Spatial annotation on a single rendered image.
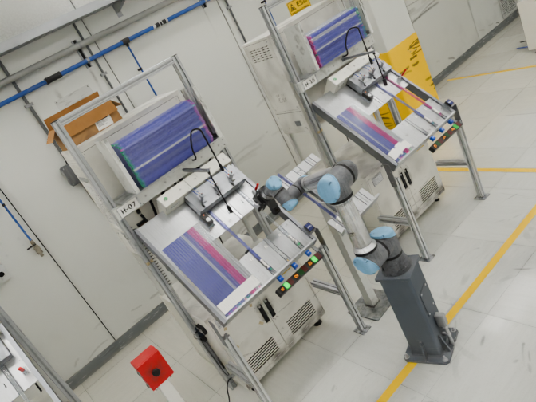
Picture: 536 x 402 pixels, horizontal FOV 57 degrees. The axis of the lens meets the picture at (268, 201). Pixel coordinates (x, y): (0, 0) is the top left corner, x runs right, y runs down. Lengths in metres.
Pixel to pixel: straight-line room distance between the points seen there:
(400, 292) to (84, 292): 2.62
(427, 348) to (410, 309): 0.28
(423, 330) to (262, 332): 0.94
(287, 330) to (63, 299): 1.91
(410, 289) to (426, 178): 1.54
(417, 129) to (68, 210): 2.67
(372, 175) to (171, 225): 1.47
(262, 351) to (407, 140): 1.62
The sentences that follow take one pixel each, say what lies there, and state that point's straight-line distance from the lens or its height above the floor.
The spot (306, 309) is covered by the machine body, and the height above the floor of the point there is 0.19.
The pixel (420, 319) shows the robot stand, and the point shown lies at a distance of 2.64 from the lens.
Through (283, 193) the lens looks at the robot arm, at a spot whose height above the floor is 1.09.
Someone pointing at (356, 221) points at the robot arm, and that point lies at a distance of 2.24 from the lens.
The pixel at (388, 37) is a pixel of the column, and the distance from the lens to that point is 5.39.
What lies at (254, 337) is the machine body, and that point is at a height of 0.31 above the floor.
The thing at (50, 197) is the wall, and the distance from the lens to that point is 4.10.
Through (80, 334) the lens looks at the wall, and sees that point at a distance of 4.35.
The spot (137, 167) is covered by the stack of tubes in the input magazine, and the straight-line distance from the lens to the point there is 2.67.
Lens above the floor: 1.99
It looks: 21 degrees down
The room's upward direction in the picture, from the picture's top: 28 degrees counter-clockwise
